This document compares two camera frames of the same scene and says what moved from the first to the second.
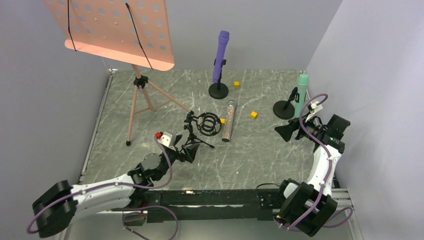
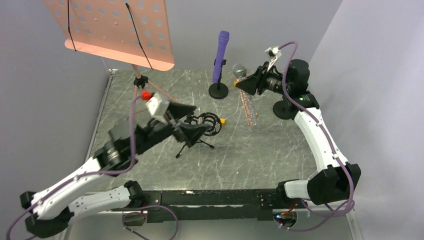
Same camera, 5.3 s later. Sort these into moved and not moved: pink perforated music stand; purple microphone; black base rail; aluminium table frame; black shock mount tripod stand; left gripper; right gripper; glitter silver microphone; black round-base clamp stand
Moved: glitter silver microphone; left gripper; right gripper
Not moved: purple microphone; black shock mount tripod stand; black round-base clamp stand; aluminium table frame; black base rail; pink perforated music stand
